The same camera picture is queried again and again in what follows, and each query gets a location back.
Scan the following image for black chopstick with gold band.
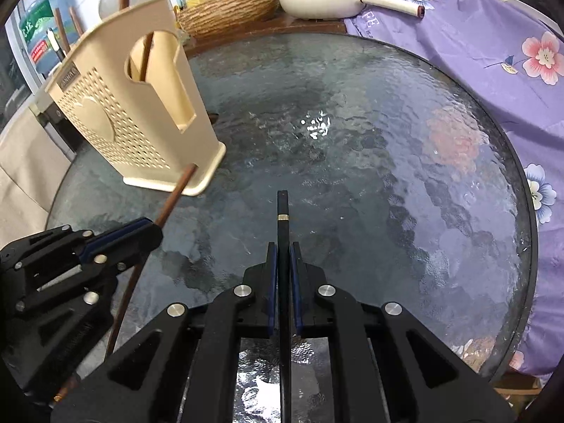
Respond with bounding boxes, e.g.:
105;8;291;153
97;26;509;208
276;189;292;423

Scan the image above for blue water jug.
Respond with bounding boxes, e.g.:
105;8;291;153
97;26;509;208
18;0;73;75

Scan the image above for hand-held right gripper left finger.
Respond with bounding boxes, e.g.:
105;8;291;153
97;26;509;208
50;240;280;423

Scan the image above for white water dispenser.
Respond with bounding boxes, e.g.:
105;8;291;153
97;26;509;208
29;84;60;117

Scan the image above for purple floral cloth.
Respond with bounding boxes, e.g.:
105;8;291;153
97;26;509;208
344;0;564;380

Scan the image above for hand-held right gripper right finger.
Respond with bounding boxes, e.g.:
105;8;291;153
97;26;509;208
288;240;516;423

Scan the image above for clear plastic bag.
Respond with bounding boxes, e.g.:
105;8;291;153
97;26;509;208
175;6;197;49

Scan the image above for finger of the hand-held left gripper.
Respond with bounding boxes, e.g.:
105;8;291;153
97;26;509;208
15;225;165;314
0;217;151;274

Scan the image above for white pan with handle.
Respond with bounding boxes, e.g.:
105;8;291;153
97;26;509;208
277;0;426;20

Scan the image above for brown cardboard box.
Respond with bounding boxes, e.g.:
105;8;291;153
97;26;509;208
493;372;542;415

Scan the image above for beige perforated utensil holder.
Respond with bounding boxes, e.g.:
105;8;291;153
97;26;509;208
44;0;227;198

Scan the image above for black chopstick with pale tip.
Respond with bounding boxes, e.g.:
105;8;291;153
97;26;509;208
48;27;65;61

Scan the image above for aluminium frame window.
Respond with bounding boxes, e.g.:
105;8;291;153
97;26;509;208
0;9;36;119

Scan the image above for woven pattern basin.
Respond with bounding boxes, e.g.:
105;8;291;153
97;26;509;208
176;0;283;40

